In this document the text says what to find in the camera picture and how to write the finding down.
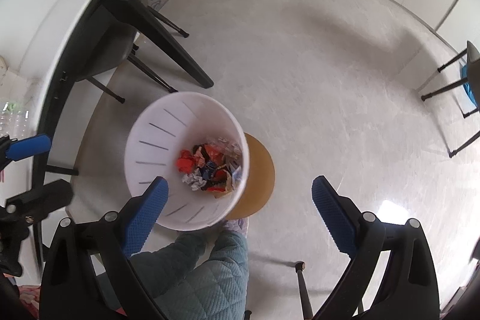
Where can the crumpled silver foil ball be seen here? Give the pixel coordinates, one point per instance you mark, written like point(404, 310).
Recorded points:
point(195, 180)

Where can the white slotted trash bin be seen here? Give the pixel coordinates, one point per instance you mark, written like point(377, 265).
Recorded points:
point(199, 148)

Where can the black table leg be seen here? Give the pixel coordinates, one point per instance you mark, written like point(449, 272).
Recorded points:
point(136, 14)

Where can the teal quilted trouser leg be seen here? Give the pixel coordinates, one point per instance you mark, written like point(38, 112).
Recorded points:
point(182, 289)

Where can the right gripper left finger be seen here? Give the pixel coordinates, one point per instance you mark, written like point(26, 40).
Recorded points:
point(69, 285)

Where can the crumpled red wrapper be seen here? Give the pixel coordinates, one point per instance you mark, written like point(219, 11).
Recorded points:
point(187, 162)

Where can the clear plastic bottle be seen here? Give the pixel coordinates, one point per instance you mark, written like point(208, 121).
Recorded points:
point(14, 120)

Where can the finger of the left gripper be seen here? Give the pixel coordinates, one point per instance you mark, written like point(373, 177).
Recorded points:
point(14, 150)
point(37, 203)

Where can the black chair legs right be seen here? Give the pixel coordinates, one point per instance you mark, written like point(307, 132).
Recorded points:
point(469, 78)

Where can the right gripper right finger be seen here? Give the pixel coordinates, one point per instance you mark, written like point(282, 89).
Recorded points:
point(409, 288)

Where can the round wooden stool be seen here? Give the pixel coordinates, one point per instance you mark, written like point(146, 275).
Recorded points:
point(260, 181)

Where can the grey chair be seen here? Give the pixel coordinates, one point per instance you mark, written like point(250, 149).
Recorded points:
point(100, 43)

